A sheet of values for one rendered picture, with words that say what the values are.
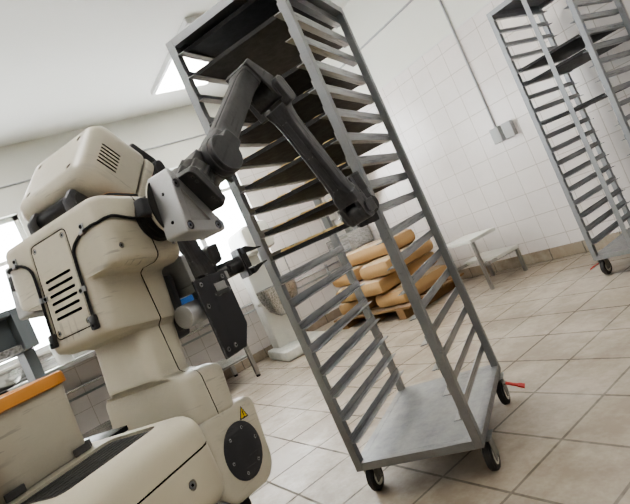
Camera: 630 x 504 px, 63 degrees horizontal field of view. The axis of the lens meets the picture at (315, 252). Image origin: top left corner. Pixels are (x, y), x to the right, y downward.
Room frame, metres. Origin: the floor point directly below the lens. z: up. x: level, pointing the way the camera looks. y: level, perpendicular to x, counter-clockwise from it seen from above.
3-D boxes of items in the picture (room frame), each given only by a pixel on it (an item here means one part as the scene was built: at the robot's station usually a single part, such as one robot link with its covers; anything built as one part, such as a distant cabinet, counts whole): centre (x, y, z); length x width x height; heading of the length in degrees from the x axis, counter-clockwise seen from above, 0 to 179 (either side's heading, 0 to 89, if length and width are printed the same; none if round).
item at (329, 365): (2.12, 0.00, 0.51); 0.64 x 0.03 x 0.03; 153
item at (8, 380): (4.19, 2.76, 0.94); 0.33 x 0.33 x 0.12
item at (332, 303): (2.12, 0.00, 0.69); 0.64 x 0.03 x 0.03; 153
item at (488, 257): (4.46, -1.32, 0.23); 0.44 x 0.44 x 0.46; 24
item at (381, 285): (5.06, -0.37, 0.34); 0.72 x 0.42 x 0.15; 36
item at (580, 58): (3.22, -1.98, 1.32); 0.60 x 0.40 x 0.01; 125
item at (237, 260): (1.73, 0.27, 0.98); 0.07 x 0.07 x 0.10; 33
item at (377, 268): (4.93, -0.69, 0.49); 0.72 x 0.42 x 0.15; 127
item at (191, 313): (1.05, 0.33, 0.92); 0.28 x 0.16 x 0.22; 63
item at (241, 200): (1.86, 0.17, 0.97); 0.03 x 0.03 x 1.70; 63
